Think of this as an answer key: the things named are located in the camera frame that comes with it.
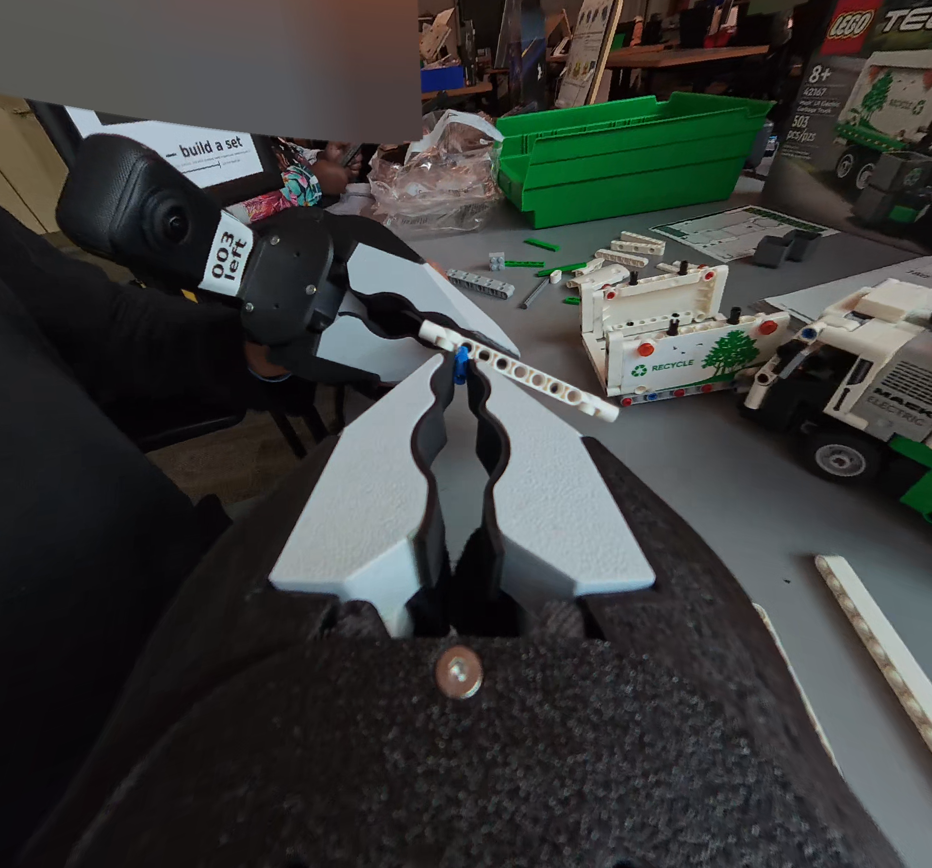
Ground long white lego beam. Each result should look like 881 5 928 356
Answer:
814 553 932 750

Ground white lego beam blue pins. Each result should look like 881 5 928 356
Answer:
418 319 620 424

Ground clear plastic bag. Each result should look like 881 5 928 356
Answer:
367 109 505 233

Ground floral printed cloth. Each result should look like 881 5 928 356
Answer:
239 138 326 222

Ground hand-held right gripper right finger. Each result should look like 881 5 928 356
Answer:
460 358 658 636

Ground black framed marker sign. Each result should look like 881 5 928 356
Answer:
28 100 282 193

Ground person's left hand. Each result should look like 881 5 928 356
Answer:
246 344 294 381

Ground white green lego truck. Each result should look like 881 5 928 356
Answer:
741 278 932 524

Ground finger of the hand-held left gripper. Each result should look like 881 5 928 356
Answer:
342 256 522 359
313 311 441 386

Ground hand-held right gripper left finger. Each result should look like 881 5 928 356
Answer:
268 354 460 637

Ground person's left forearm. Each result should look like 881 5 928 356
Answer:
0 209 252 417

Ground white lego truck container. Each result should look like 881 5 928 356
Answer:
579 262 793 407

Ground wooden table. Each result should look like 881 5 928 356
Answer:
606 44 770 72

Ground green plastic bin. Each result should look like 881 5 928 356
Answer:
495 91 776 230

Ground sticker sheet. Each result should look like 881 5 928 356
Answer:
649 204 840 263

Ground lego set box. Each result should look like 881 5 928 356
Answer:
763 0 932 258

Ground white curved banner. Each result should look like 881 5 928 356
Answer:
559 0 642 110

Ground grey lego beam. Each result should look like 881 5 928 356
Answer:
446 268 516 300

